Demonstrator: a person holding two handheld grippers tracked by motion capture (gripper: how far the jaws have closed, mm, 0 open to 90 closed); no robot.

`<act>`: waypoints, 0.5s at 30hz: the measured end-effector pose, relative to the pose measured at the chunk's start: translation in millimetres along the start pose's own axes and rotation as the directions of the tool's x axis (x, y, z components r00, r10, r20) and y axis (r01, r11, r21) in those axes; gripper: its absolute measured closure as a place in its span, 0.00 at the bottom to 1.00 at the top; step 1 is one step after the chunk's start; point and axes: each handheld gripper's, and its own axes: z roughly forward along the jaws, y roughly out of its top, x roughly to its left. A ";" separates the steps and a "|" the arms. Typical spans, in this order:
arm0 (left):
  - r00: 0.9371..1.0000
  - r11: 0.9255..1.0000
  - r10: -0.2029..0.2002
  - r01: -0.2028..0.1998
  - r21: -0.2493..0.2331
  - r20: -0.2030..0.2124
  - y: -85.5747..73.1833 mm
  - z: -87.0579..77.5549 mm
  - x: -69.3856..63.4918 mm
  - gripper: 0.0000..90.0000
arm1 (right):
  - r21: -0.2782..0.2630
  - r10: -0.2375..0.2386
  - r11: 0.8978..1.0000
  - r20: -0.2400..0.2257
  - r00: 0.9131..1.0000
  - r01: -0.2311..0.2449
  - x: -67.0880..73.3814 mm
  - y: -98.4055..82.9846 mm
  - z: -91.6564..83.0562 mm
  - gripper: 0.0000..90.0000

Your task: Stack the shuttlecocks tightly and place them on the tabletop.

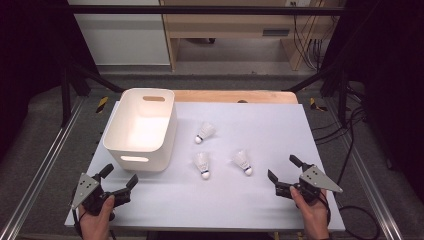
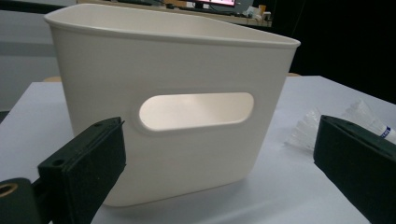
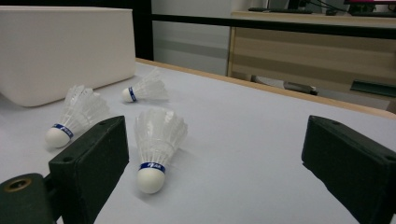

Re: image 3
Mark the light wooden desk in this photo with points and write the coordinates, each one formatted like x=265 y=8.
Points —
x=311 y=56

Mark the office chair base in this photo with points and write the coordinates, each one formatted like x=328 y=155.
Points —
x=300 y=88

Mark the white storage box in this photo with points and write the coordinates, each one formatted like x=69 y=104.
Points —
x=62 y=53

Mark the white shuttlecock with blue band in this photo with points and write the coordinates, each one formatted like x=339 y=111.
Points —
x=77 y=112
x=146 y=88
x=157 y=140

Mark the black keyboard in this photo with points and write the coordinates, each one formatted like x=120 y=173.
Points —
x=280 y=10

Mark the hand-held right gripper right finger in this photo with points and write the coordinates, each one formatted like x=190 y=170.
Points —
x=351 y=161

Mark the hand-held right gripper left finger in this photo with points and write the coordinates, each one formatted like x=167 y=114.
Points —
x=93 y=161

